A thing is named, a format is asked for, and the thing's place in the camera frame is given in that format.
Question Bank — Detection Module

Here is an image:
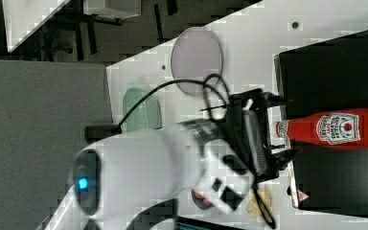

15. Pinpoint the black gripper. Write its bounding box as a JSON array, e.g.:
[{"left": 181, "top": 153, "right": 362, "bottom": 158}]
[{"left": 225, "top": 89, "right": 300, "bottom": 183}]

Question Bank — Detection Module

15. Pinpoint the red ketchup bottle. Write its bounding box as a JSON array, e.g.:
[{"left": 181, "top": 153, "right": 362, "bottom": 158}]
[{"left": 270, "top": 108, "right": 368, "bottom": 150}]

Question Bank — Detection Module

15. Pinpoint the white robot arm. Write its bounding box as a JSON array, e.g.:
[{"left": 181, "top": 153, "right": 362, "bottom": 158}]
[{"left": 37, "top": 89, "right": 295, "bottom": 230}]

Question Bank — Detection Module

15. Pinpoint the black toaster oven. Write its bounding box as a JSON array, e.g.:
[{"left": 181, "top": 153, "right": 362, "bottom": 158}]
[{"left": 275, "top": 30, "right": 368, "bottom": 218}]

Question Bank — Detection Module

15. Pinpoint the peeled banana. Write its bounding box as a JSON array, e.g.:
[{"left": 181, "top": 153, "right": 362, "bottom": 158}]
[{"left": 246, "top": 189, "right": 271, "bottom": 218}]

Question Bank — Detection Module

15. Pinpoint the red fruit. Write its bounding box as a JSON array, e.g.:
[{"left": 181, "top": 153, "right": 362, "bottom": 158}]
[{"left": 201, "top": 197, "right": 212, "bottom": 206}]

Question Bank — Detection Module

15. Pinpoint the small blue bowl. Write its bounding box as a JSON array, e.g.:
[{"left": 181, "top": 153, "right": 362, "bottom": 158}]
[{"left": 191, "top": 190, "right": 214, "bottom": 210}]

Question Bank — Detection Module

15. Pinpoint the green perforated colander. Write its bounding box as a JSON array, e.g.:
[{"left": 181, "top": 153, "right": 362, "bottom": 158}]
[{"left": 123, "top": 87, "right": 162, "bottom": 131}]

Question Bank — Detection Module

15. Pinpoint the white side table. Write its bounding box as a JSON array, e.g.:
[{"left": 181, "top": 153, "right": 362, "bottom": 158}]
[{"left": 2, "top": 0, "right": 71, "bottom": 53}]

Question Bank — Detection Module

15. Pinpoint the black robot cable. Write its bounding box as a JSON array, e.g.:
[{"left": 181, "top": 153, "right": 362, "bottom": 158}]
[{"left": 118, "top": 74, "right": 277, "bottom": 230}]

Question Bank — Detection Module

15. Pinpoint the black cylindrical post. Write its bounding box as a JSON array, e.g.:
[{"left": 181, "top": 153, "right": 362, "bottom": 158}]
[{"left": 84, "top": 125, "right": 122, "bottom": 144}]

